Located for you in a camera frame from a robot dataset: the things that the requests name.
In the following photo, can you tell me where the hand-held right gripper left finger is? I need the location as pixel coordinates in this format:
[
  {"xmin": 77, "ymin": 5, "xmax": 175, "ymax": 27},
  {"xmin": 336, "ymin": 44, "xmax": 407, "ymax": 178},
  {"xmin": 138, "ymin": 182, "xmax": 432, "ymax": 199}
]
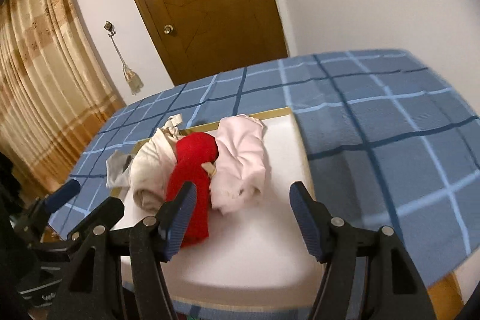
[{"xmin": 49, "ymin": 181, "xmax": 198, "ymax": 320}]

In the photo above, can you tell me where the cream underwear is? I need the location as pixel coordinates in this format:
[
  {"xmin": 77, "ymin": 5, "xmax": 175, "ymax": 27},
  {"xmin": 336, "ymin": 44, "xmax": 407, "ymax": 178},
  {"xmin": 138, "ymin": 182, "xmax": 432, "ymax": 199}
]
[{"xmin": 129, "ymin": 114, "xmax": 184, "ymax": 214}]

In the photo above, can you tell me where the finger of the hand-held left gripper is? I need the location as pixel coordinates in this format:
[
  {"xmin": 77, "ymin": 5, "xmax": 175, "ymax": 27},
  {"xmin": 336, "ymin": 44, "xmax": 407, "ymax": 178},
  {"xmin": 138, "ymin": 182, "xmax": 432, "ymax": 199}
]
[
  {"xmin": 32, "ymin": 197, "xmax": 124, "ymax": 257},
  {"xmin": 17, "ymin": 178, "xmax": 81, "ymax": 231}
]

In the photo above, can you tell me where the pink underwear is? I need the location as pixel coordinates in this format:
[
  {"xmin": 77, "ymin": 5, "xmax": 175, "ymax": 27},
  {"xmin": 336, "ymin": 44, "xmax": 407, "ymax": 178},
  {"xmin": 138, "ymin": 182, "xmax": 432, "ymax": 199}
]
[{"xmin": 210, "ymin": 115, "xmax": 268, "ymax": 216}]

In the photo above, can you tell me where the beige patterned curtain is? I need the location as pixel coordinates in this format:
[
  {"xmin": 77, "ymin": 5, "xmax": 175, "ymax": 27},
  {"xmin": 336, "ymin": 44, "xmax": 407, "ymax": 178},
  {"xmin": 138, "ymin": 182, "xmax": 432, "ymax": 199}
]
[{"xmin": 0, "ymin": 0, "xmax": 126, "ymax": 201}]

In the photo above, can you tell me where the blue plaid tablecloth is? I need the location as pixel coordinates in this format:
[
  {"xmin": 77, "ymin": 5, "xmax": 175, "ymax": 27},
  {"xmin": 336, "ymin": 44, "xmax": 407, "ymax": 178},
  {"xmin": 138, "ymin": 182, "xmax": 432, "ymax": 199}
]
[{"xmin": 47, "ymin": 49, "xmax": 480, "ymax": 257}]

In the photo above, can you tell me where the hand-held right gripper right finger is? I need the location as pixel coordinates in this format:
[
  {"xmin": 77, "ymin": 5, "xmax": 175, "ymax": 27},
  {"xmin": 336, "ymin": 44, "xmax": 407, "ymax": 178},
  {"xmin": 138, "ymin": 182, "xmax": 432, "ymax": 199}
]
[{"xmin": 289, "ymin": 182, "xmax": 437, "ymax": 320}]

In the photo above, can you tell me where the grey white underwear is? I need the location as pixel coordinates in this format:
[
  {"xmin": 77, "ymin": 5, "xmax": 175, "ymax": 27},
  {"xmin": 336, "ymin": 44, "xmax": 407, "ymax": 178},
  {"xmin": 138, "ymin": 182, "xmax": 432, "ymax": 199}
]
[{"xmin": 106, "ymin": 151, "xmax": 136, "ymax": 189}]

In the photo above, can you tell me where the beige curtain tassel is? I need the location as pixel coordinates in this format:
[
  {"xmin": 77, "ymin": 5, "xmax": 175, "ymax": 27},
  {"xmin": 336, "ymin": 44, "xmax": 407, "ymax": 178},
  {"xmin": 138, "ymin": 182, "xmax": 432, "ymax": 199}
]
[{"xmin": 109, "ymin": 35, "xmax": 145, "ymax": 96}]

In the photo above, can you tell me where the shallow white gold-edged box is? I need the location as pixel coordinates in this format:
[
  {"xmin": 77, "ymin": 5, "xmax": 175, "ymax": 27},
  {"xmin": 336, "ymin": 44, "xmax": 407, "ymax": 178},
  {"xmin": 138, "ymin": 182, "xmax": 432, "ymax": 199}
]
[{"xmin": 109, "ymin": 106, "xmax": 331, "ymax": 313}]

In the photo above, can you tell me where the red underwear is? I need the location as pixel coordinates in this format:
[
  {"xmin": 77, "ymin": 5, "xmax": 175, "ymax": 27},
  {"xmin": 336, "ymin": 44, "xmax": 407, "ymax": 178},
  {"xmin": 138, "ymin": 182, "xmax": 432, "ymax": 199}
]
[{"xmin": 165, "ymin": 133, "xmax": 220, "ymax": 249}]

